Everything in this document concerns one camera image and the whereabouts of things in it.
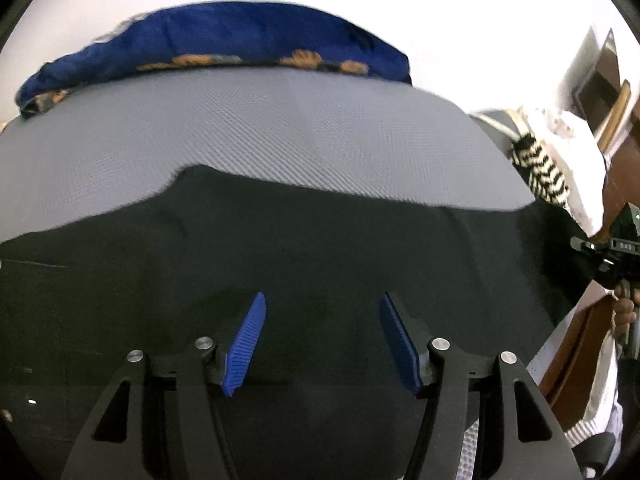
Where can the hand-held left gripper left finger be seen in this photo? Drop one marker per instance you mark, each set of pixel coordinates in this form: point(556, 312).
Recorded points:
point(247, 345)

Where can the grey mesh table cover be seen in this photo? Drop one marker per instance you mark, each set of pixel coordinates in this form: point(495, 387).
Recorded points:
point(250, 120)

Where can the wooden cabinet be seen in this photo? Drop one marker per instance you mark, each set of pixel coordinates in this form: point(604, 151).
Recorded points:
point(622, 160)

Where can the dark framed panel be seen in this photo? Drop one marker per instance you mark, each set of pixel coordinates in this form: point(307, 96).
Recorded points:
point(597, 85)

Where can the blue floral blanket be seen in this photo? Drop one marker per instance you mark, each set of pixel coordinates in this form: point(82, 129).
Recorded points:
point(225, 30)

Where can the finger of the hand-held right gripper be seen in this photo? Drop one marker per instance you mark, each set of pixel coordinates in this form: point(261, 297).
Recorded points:
point(587, 246)

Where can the wooden bed frame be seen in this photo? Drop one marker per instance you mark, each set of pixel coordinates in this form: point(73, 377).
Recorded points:
point(575, 360)

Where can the person's right hand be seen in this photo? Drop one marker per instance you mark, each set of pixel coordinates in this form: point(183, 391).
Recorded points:
point(624, 315)

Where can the black pants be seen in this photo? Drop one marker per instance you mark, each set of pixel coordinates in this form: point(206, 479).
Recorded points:
point(325, 250)

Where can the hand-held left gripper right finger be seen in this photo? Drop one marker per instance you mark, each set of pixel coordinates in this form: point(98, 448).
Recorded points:
point(400, 345)

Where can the black and white striped cloth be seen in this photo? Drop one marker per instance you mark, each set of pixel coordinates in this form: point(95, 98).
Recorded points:
point(542, 170)

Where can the white crumpled cloth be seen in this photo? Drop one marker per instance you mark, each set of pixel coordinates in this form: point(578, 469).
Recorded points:
point(575, 180)

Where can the white ribbed garment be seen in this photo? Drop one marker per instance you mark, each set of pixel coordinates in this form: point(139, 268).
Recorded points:
point(600, 400)

